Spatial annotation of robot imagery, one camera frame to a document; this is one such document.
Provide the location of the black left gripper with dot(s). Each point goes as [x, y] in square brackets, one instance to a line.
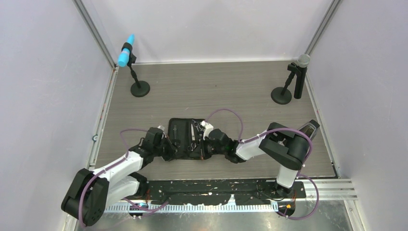
[172, 149]

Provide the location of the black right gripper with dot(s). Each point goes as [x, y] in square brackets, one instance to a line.
[204, 153]

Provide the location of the black hair clip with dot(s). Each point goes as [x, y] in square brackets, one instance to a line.
[175, 134]

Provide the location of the silver thinning scissors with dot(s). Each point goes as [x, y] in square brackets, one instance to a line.
[192, 145]

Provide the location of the silver hair scissors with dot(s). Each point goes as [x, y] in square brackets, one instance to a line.
[195, 129]

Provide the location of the black zip tool case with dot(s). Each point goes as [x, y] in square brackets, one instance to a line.
[184, 138]

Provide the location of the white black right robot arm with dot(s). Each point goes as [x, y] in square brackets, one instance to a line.
[289, 147]

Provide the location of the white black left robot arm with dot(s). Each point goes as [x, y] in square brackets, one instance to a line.
[92, 191]

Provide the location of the black left microphone stand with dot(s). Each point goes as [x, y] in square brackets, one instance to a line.
[139, 88]

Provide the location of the black microphone stand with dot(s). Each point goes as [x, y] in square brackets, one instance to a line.
[139, 88]
[281, 95]

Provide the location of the black right microphone stand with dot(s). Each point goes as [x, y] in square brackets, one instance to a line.
[281, 95]

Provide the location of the blue microphone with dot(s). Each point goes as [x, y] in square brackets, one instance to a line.
[126, 51]

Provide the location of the clear black box device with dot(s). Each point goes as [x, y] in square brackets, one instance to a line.
[310, 128]

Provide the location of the black silver microphone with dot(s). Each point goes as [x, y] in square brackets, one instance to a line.
[302, 64]

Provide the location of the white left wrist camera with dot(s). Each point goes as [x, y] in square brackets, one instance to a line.
[161, 127]

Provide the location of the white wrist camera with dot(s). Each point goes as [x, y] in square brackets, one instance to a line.
[161, 127]
[207, 128]

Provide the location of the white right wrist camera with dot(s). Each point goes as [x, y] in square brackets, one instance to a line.
[207, 128]

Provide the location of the black mounting base plate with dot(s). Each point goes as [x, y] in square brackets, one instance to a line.
[219, 192]

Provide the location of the aluminium frame rail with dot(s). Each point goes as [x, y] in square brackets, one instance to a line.
[321, 190]

